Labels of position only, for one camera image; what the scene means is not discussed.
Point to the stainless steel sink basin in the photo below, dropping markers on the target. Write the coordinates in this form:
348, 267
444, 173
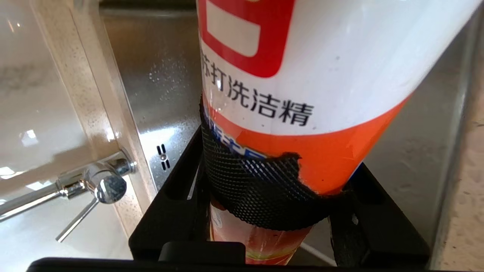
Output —
159, 94

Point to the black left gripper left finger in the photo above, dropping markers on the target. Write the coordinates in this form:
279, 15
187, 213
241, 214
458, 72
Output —
166, 223

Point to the chrome gooseneck faucet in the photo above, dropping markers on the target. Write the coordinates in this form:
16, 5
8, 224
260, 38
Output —
109, 185

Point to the orange white dish soap bottle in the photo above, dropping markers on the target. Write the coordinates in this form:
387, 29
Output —
321, 75

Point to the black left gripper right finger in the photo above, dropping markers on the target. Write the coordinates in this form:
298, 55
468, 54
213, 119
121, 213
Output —
382, 238

